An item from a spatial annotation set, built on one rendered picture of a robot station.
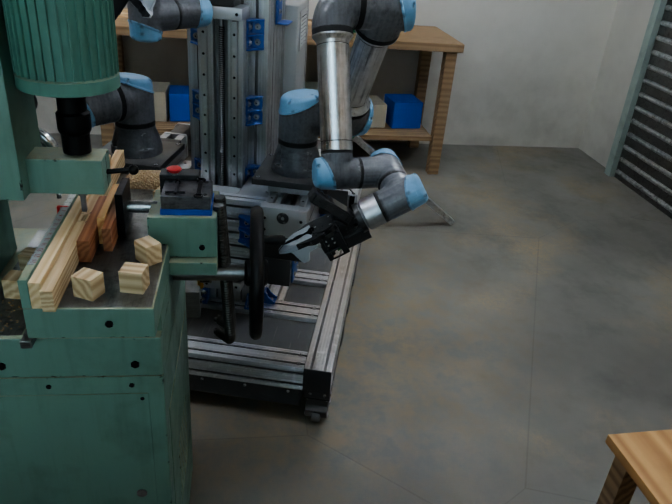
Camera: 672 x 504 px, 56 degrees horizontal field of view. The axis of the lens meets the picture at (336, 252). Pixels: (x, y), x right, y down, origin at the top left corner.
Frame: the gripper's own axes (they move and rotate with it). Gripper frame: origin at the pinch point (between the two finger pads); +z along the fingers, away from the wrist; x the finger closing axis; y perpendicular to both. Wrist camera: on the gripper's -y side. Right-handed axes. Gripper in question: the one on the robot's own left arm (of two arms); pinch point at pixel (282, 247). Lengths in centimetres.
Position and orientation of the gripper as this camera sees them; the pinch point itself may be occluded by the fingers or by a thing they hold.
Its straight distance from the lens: 149.3
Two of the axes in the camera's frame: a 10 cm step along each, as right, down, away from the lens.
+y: 4.4, 7.6, 4.8
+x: -1.2, -4.9, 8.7
